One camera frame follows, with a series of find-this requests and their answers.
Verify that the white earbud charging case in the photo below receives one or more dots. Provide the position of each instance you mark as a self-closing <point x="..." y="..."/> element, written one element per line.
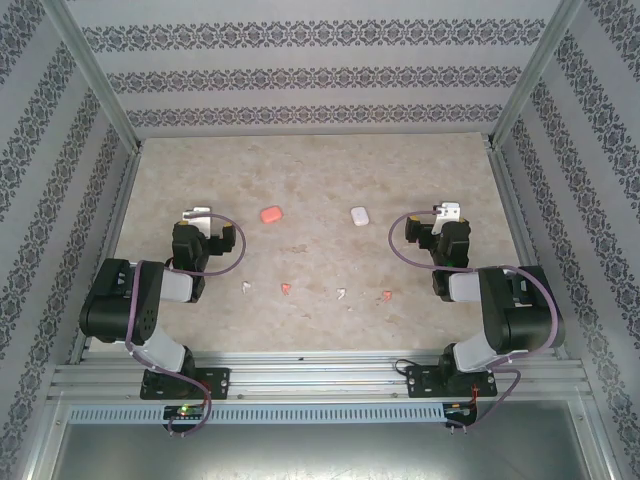
<point x="359" y="216"/>

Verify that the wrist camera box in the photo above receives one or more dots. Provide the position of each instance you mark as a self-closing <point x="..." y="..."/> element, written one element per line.
<point x="200" y="217"/>
<point x="447" y="212"/>

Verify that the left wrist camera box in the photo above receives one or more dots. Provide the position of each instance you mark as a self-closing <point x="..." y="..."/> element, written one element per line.
<point x="200" y="217"/>

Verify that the left circuit board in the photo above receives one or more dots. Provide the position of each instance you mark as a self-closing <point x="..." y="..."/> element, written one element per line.
<point x="185" y="412"/>

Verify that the white earbud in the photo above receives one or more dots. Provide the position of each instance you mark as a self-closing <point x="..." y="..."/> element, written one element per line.
<point x="245" y="286"/>
<point x="341" y="293"/>

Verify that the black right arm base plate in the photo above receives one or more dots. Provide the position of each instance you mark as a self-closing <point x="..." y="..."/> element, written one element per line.
<point x="417" y="385"/>

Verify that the grey metal sheet panel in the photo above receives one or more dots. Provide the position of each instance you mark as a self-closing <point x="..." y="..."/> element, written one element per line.
<point x="320" y="455"/>

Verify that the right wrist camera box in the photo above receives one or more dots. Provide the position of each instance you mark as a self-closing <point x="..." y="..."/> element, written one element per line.
<point x="447" y="212"/>

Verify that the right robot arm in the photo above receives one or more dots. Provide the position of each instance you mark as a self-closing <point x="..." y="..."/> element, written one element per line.
<point x="525" y="320"/>

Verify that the right circuit board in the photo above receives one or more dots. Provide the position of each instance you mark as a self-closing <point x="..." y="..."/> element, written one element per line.
<point x="457" y="409"/>

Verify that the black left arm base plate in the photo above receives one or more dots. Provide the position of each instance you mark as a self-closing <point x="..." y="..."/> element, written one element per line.
<point x="220" y="382"/>

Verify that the aluminium frame post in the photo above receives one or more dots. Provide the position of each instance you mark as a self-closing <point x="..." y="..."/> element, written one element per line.
<point x="530" y="85"/>
<point x="100" y="85"/>

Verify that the aluminium side rail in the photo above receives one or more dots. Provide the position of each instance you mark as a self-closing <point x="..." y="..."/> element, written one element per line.
<point x="115" y="225"/>
<point x="511" y="200"/>

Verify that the aluminium mounting rail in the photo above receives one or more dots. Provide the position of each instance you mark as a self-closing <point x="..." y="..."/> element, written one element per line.
<point x="320" y="372"/>

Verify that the circuit board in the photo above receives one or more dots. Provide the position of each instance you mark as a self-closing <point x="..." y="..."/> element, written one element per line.
<point x="457" y="409"/>
<point x="185" y="412"/>

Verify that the pink earbud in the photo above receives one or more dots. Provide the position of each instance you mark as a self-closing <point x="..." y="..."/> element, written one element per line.
<point x="286" y="288"/>
<point x="387" y="296"/>

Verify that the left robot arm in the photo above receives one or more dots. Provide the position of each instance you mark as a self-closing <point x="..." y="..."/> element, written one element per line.
<point x="115" y="300"/>

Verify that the pink earbud charging case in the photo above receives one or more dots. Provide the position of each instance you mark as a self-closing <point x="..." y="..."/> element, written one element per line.
<point x="271" y="215"/>

